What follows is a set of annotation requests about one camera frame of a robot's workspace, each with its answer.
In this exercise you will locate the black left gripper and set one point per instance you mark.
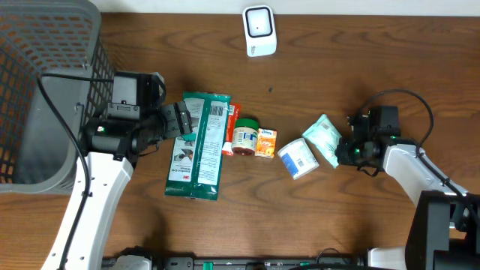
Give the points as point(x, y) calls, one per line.
point(181, 119)

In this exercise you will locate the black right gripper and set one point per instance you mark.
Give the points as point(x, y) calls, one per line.
point(343, 152)

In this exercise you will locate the light green tissue packet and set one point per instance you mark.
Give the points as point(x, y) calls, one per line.
point(324, 135)

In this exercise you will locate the tall green white packet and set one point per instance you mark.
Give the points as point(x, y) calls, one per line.
point(195, 168)

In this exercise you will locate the white tub container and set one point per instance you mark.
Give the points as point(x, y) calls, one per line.
point(298, 158)

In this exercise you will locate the red stick sachet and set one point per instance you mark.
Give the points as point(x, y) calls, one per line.
point(234, 110)

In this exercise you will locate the green lid jar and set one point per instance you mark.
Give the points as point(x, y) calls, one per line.
point(245, 135)

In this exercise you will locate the orange snack packet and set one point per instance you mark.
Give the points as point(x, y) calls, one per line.
point(266, 143)

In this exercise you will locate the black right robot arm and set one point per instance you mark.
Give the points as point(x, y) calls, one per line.
point(445, 229)

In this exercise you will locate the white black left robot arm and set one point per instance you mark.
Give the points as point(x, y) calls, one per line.
point(109, 148)

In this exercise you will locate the white barcode scanner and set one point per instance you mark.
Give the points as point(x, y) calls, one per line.
point(259, 31)

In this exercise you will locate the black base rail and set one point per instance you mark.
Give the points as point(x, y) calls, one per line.
point(188, 263)

